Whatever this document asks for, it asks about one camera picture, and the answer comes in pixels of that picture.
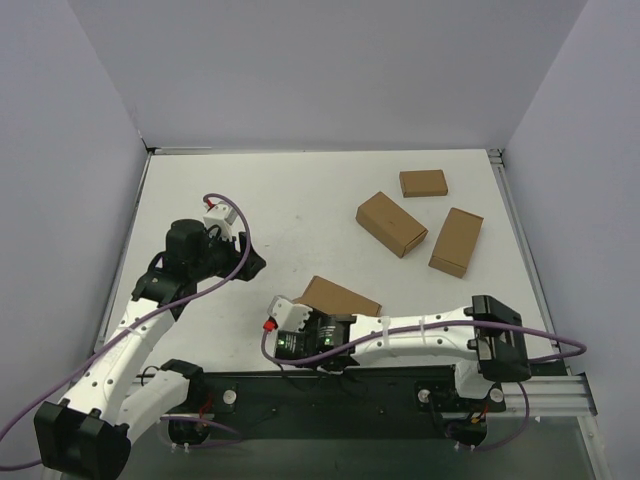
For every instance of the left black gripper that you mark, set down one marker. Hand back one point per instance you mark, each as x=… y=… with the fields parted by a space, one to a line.
x=245 y=259

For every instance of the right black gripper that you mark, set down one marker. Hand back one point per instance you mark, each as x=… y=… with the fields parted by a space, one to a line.
x=290 y=345

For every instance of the brown paper box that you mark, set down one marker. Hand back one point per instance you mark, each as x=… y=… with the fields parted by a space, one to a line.
x=334 y=299

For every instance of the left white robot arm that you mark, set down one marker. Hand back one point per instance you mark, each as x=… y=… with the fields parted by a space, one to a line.
x=90 y=431

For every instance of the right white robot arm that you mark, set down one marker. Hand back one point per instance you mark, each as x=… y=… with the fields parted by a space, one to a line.
x=483 y=342

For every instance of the folded box middle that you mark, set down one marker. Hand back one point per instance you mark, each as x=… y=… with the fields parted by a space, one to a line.
x=390 y=224

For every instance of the folded box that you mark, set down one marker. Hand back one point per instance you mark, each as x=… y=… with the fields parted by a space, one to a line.
x=423 y=183
x=456 y=242
x=390 y=224

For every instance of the folded box right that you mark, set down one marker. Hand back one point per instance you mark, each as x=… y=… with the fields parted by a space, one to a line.
x=456 y=242

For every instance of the folded box far back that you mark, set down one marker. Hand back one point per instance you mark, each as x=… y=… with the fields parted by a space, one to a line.
x=423 y=183

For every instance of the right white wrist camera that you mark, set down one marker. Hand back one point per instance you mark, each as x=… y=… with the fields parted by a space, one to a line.
x=286 y=314

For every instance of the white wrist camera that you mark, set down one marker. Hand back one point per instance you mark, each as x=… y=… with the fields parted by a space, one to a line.
x=286 y=314
x=220 y=215

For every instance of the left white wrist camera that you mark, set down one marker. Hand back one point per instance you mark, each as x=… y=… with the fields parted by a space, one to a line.
x=220 y=215

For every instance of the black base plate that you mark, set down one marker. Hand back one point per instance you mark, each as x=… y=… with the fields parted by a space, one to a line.
x=360 y=404

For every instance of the aluminium frame rail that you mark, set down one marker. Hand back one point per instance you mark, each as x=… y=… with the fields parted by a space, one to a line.
x=560 y=396

